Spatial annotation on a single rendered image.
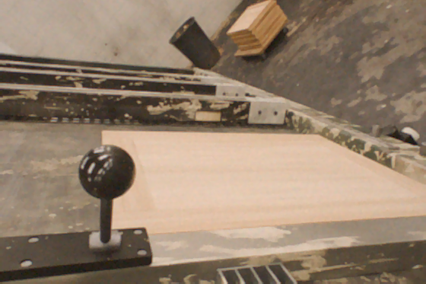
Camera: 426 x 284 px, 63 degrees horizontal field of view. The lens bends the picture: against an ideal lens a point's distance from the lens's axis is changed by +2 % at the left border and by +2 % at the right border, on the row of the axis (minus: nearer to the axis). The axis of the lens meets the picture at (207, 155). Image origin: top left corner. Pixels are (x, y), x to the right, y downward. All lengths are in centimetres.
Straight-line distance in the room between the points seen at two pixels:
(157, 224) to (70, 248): 13
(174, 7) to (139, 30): 72
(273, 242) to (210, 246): 7
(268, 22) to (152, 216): 367
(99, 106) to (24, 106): 18
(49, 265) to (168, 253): 10
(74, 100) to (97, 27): 497
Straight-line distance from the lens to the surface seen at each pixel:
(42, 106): 98
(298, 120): 107
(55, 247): 33
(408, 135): 106
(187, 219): 44
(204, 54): 514
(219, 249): 35
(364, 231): 45
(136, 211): 45
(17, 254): 33
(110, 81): 130
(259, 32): 394
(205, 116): 103
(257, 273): 36
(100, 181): 23
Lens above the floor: 147
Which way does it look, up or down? 26 degrees down
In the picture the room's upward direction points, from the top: 48 degrees counter-clockwise
